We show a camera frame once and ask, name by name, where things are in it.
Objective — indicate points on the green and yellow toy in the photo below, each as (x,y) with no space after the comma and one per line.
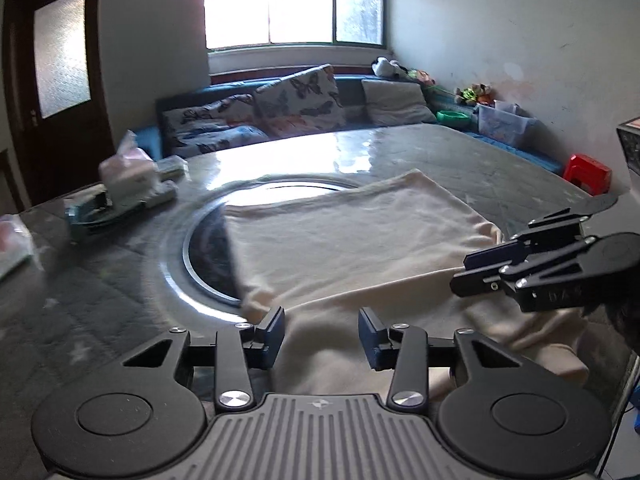
(472,94)

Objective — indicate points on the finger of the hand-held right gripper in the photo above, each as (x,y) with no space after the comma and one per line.
(492,256)
(477,282)

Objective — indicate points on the window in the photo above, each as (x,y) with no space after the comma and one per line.
(290,5)

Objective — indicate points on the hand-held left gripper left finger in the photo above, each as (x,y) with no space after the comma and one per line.
(271,334)

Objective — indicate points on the teal ashtray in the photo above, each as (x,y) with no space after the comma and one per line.
(87,212)

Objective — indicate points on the round glass turntable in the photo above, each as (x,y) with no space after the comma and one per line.
(210,250)

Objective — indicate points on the cream knit garment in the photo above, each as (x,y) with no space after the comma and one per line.
(360,245)

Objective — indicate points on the dark wooden door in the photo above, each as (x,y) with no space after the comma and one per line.
(55,85)

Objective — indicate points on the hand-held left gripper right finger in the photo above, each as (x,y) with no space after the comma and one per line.
(369,336)

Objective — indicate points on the blue sofa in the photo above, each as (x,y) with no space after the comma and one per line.
(350,92)

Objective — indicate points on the grey cushion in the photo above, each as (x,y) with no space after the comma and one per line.
(395,102)

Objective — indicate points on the large butterfly-print cushion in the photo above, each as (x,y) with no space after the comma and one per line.
(300,102)

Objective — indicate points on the clear plastic storage box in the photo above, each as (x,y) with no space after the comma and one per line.
(502,125)

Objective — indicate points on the red plastic stool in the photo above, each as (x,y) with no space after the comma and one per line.
(587,172)

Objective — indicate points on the white tissue pack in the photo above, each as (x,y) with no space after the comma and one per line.
(127,167)

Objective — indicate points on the clear plastic bag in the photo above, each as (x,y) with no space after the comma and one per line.
(12,247)

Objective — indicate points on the white flat box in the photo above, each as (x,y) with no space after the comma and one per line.
(150,192)

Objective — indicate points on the green packet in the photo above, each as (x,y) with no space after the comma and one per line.
(172,167)

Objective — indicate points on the green bowl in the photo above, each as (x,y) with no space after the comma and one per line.
(452,119)

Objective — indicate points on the flat butterfly cushion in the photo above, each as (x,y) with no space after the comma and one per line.
(210,125)

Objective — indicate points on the black and white plush toy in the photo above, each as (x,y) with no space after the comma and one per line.
(386,66)

